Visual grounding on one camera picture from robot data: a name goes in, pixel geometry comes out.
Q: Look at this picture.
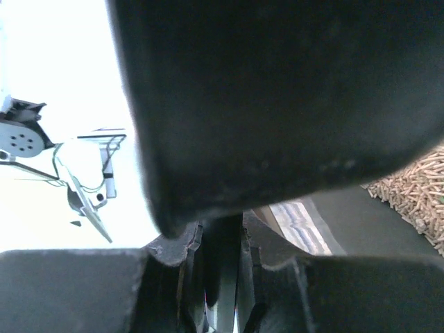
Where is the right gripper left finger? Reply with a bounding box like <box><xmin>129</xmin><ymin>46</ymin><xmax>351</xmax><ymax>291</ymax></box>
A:
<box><xmin>1</xmin><ymin>223</ymin><xmax>204</xmax><ymax>332</ymax></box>

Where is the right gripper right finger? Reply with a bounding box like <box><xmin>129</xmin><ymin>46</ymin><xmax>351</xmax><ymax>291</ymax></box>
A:
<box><xmin>241</xmin><ymin>213</ymin><xmax>443</xmax><ymax>332</ymax></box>

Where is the brown translucent litter box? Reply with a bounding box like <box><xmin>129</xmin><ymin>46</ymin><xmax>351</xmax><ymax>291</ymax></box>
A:
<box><xmin>249</xmin><ymin>144</ymin><xmax>444</xmax><ymax>259</ymax></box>

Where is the black slotted litter scoop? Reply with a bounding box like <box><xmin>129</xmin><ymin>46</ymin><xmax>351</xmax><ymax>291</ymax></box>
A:
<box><xmin>105</xmin><ymin>0</ymin><xmax>444</xmax><ymax>333</ymax></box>

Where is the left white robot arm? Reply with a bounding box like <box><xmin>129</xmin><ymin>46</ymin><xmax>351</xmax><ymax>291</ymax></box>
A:
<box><xmin>1</xmin><ymin>98</ymin><xmax>56</xmax><ymax>158</ymax></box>

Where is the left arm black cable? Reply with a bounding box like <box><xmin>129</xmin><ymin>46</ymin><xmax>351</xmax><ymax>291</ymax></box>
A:
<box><xmin>13</xmin><ymin>142</ymin><xmax>122</xmax><ymax>195</ymax></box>

